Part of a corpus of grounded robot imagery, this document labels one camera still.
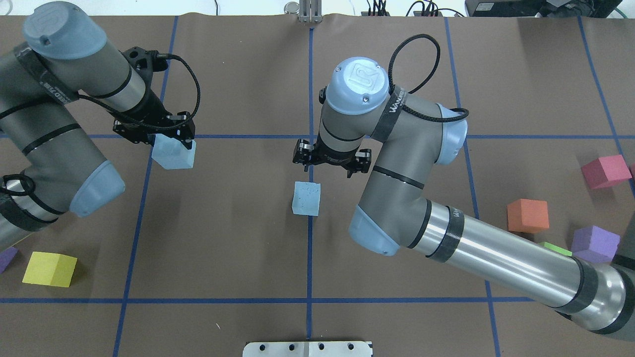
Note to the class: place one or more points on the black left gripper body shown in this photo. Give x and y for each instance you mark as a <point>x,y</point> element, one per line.
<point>152,109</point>

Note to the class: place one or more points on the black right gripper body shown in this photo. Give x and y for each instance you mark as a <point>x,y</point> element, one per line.
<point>331,154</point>

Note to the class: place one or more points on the light blue foam block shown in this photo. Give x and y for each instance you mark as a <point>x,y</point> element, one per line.
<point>306,198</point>
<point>171,154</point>

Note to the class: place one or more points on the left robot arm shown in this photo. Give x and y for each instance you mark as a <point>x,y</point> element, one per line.
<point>66,57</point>

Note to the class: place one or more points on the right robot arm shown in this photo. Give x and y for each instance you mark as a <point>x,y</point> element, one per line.
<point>367,127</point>

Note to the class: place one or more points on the orange foam block right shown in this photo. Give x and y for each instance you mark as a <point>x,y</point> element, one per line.
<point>528,216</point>

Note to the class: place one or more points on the yellow foam block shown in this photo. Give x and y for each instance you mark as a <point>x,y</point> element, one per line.
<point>50,269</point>

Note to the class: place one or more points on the purple foam block left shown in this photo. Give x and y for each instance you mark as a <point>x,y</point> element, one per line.
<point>6,257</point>

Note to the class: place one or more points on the purple foam block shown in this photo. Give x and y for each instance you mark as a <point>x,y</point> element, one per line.
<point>6,257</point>
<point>595,244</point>

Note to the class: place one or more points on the green foam block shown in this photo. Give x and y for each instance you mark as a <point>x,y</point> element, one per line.
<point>558,249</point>

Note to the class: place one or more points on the crimson foam block far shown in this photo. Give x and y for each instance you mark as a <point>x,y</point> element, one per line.
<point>605,172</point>

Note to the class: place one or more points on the purple foam block right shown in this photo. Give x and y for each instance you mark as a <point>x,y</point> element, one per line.
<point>595,244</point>

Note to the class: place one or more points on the aluminium frame post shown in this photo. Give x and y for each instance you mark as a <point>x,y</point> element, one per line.
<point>307,11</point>

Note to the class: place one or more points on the white pedestal base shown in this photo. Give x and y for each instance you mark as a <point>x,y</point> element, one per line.
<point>309,349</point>

